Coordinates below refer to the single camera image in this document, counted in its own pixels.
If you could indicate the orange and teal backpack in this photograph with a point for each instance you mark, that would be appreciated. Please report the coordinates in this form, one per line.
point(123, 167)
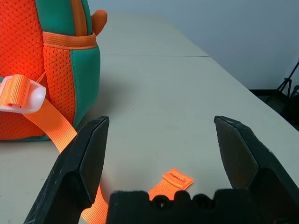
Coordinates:
point(23, 35)

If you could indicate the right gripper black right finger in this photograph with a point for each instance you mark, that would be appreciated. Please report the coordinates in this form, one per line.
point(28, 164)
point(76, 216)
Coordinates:
point(257, 158)

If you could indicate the black camera tripod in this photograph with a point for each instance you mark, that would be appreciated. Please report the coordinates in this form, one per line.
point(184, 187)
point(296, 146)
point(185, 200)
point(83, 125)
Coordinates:
point(286, 81)

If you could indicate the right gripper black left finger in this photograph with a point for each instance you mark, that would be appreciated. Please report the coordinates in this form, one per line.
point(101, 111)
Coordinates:
point(70, 163)

